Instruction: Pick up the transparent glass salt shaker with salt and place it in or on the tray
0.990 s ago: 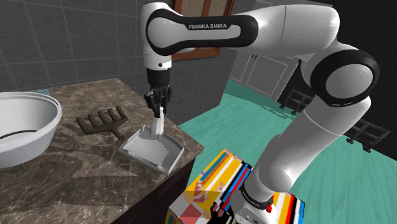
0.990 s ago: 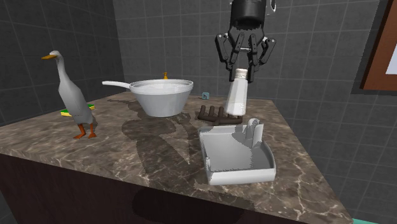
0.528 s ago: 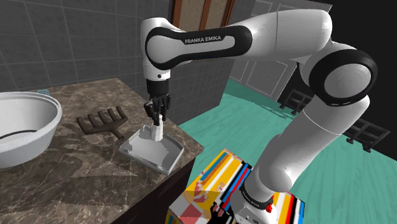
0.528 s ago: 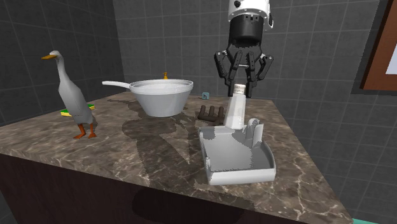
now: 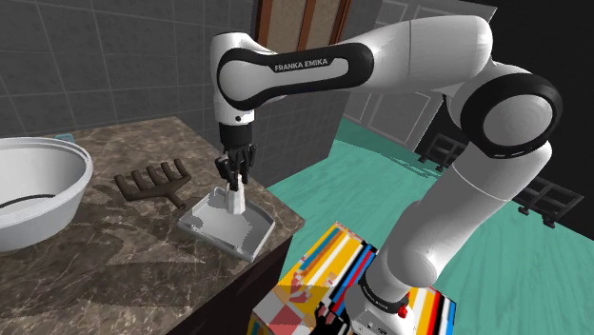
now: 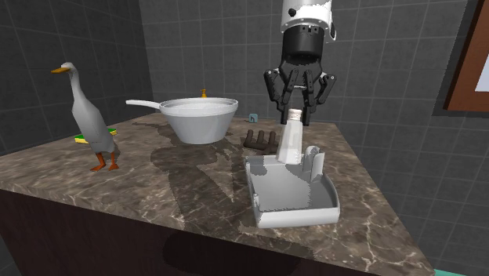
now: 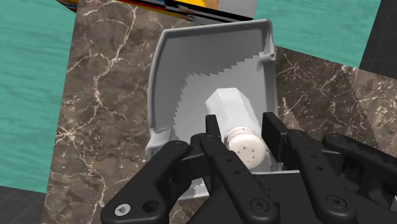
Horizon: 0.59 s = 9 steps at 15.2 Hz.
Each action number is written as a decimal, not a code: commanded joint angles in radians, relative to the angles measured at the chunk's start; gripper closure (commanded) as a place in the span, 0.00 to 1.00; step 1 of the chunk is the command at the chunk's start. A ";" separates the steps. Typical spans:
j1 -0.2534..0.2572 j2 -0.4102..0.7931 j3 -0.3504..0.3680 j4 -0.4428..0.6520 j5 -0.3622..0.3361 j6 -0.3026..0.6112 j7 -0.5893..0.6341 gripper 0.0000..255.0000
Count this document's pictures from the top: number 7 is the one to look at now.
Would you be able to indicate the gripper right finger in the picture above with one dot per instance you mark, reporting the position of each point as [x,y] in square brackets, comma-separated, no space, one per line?
[313,167]

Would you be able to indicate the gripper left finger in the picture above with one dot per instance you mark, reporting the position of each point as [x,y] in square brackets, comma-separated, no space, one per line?
[226,167]

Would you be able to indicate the white salt shaker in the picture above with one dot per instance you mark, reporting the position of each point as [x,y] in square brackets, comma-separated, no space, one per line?
[235,111]

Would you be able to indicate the grey plastic tray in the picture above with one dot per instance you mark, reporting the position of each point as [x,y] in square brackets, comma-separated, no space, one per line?
[201,59]

